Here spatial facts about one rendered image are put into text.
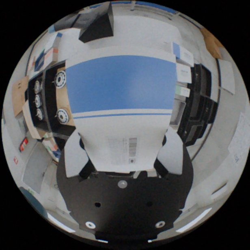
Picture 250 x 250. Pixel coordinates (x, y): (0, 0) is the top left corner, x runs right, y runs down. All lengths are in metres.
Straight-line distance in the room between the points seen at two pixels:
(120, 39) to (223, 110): 2.91
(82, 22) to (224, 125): 3.17
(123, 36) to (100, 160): 0.63
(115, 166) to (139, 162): 0.04
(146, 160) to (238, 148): 2.87
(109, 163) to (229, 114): 2.91
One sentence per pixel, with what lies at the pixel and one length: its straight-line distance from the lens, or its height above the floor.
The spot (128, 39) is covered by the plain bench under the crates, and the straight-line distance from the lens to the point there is 0.61.
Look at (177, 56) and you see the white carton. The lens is 0.57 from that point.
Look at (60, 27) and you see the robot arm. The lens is 0.49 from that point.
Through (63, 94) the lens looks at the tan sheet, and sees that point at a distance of 0.52.
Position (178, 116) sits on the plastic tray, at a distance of 0.71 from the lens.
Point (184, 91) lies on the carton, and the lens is 0.62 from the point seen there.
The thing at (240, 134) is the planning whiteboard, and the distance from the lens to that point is 2.85.
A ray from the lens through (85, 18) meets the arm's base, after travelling 0.48.
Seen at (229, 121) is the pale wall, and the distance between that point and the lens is 2.90.
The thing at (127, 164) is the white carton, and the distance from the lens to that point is 0.16.
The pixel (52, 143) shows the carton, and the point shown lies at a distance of 1.08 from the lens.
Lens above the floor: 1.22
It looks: 58 degrees down
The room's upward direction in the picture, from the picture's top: 175 degrees clockwise
